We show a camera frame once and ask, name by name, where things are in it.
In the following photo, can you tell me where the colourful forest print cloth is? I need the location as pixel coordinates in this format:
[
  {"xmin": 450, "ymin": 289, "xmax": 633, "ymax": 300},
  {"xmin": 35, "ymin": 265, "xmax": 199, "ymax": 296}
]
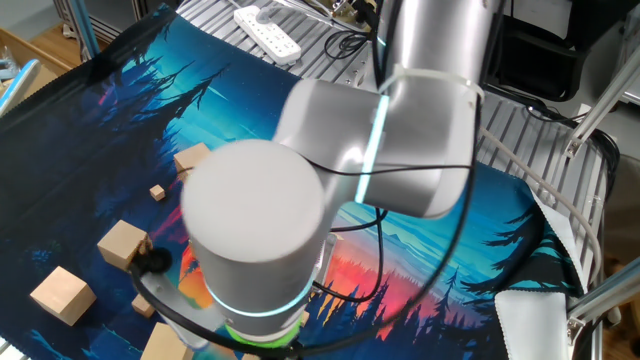
[{"xmin": 0, "ymin": 2, "xmax": 586, "ymax": 360}]

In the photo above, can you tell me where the white power strip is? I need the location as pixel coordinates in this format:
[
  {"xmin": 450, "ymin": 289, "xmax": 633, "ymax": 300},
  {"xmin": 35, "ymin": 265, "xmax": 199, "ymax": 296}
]
[{"xmin": 233, "ymin": 4, "xmax": 303, "ymax": 65}]

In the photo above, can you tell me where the black case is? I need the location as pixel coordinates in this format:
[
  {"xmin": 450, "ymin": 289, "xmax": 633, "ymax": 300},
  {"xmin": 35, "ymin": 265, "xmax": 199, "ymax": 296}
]
[{"xmin": 487, "ymin": 12, "xmax": 591, "ymax": 103}]

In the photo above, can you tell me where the wooden crate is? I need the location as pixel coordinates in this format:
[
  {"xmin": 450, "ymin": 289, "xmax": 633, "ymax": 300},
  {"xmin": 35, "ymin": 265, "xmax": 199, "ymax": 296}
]
[{"xmin": 0, "ymin": 27, "xmax": 71, "ymax": 101}]

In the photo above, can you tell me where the light blue object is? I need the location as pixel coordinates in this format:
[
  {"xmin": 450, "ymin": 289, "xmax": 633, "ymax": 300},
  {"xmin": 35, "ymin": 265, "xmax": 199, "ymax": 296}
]
[{"xmin": 0, "ymin": 58, "xmax": 42, "ymax": 117}]

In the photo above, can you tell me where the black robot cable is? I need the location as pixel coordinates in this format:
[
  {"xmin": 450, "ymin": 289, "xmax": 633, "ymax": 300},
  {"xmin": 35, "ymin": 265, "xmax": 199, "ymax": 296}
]
[{"xmin": 127, "ymin": 0, "xmax": 484, "ymax": 360}]

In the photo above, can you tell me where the green wrist adapter ring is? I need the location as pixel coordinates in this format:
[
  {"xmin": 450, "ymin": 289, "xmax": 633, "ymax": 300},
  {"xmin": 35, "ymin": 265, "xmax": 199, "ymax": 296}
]
[{"xmin": 223, "ymin": 319, "xmax": 304, "ymax": 350}]

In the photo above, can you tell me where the thick grey cable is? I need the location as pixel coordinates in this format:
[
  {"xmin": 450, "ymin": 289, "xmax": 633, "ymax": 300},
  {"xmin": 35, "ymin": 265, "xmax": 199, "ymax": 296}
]
[{"xmin": 477, "ymin": 127, "xmax": 604, "ymax": 286}]

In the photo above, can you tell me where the aluminium frame rail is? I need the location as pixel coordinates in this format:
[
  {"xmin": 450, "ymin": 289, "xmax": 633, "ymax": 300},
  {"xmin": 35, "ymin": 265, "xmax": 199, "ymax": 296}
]
[{"xmin": 52, "ymin": 0, "xmax": 131, "ymax": 46}]

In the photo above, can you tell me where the blue post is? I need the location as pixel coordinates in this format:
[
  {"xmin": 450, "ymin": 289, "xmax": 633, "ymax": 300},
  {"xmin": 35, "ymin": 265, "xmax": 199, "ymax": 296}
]
[{"xmin": 69, "ymin": 0, "xmax": 101, "ymax": 61}]

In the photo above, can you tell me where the aluminium frame strut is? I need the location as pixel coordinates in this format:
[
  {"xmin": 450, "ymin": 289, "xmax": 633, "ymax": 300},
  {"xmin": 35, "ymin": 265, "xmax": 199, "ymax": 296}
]
[
  {"xmin": 566, "ymin": 257, "xmax": 640, "ymax": 360},
  {"xmin": 563, "ymin": 52, "xmax": 640, "ymax": 159}
]

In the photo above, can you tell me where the black cable bundle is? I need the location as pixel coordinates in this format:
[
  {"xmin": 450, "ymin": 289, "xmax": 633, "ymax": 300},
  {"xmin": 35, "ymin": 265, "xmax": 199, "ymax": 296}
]
[{"xmin": 519, "ymin": 94, "xmax": 622, "ymax": 201}]

